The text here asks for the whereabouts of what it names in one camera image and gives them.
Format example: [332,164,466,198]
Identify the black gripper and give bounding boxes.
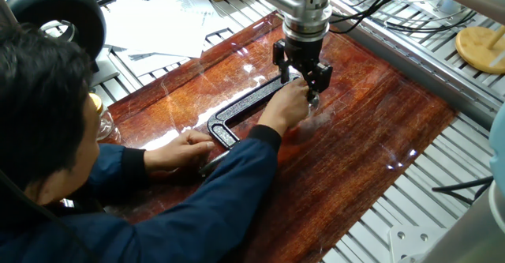
[271,36,334,103]

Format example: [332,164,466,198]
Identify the small clear glass jar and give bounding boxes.
[306,92,321,116]

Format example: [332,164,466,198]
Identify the black C-clamp with steel screw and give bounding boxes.
[198,73,303,177]

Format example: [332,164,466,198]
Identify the person's left forearm blue sleeve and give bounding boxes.
[90,143,150,201]

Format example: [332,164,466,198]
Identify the person's right forearm dark sleeve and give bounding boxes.
[133,124,283,263]

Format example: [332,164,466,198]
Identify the clear glass storage jar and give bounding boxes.
[96,111,116,141]

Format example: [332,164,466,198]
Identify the gold metal jar lid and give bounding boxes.
[88,92,104,116]

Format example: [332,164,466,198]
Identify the person's right hand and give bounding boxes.
[256,77,311,137]

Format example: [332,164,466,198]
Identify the person's left hand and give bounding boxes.
[142,129,216,174]

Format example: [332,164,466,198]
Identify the white paper sheet with drawing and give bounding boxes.
[122,48,191,78]

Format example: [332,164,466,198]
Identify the white printed paper sheets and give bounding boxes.
[103,0,230,59]

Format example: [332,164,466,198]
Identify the round wooden disc stand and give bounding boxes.
[454,25,505,76]

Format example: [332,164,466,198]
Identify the person's head black hair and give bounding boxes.
[0,24,102,207]

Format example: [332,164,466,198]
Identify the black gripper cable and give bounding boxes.
[329,0,421,35]

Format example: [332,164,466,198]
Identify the black cable bundle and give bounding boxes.
[384,9,478,34]

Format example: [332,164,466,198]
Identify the grey metal base plate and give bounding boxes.
[90,47,122,87]

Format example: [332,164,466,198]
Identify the thick black cable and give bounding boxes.
[432,175,494,205]

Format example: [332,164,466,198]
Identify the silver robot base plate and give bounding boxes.
[388,225,449,263]

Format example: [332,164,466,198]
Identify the black ring-shaped lamp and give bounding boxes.
[3,0,107,73]

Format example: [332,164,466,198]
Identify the aluminium frame post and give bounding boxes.
[0,0,19,29]

